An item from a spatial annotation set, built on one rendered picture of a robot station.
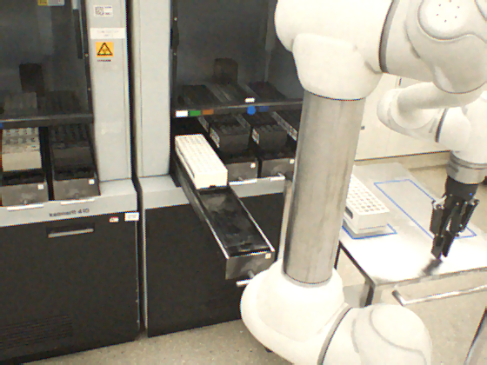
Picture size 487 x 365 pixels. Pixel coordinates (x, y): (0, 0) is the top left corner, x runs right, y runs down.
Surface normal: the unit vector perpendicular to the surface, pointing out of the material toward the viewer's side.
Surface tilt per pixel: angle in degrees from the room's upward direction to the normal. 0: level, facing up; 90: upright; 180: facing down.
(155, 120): 90
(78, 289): 90
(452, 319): 0
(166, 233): 90
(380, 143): 90
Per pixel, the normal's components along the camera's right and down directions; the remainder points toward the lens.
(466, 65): 0.21, 0.86
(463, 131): -0.66, 0.28
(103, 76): 0.34, 0.47
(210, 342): 0.07, -0.87
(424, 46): -0.60, 0.74
